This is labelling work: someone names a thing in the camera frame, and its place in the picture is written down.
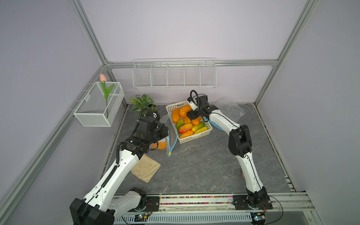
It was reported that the green mango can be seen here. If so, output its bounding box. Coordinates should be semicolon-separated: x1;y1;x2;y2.
192;121;205;133

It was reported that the large orange mango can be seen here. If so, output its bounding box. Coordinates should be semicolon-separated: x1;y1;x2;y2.
150;138;167;150

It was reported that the clear zip-top bag blue zipper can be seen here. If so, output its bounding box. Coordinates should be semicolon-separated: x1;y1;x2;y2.
160;115;178;157

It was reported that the red yellow mango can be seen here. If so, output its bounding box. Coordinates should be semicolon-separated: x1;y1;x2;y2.
178;123;193;134

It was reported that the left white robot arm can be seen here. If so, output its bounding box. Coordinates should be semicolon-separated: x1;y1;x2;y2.
69;106;169;225

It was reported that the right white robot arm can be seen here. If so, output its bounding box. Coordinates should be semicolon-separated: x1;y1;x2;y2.
187;90;270;209

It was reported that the small orange mango right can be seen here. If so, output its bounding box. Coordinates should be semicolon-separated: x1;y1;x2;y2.
191;117;202;126

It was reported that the small orange mango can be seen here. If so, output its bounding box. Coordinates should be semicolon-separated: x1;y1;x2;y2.
191;117;202;126
179;129;194;139

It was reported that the orange mango top of basket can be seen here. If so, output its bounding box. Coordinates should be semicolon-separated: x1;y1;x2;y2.
179;105;192;118

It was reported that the small orange mango front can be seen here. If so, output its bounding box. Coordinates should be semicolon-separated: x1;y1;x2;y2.
179;129;194;139

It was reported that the orange mango back left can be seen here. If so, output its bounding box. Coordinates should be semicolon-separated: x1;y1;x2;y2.
171;108;180;123

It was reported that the white plastic perforated basket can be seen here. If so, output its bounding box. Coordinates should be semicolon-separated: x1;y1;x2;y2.
166;100;212;144

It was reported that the green potted plant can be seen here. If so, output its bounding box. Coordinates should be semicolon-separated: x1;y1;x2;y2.
130;94;159;118

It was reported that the pink artificial tulip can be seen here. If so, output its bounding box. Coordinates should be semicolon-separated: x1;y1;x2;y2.
99;74;114;118

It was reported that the white wire wall shelf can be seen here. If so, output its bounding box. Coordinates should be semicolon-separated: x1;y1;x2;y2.
132;58;217;89

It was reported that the white mesh wall basket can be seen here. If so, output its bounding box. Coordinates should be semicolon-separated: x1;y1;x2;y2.
73;82;124;127

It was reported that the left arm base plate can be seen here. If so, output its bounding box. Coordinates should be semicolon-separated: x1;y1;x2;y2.
129;196;160;212

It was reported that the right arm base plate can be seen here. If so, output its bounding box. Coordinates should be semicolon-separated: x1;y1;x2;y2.
232;195;273;211

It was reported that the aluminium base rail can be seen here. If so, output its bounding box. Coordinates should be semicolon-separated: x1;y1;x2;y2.
113;193;322;225

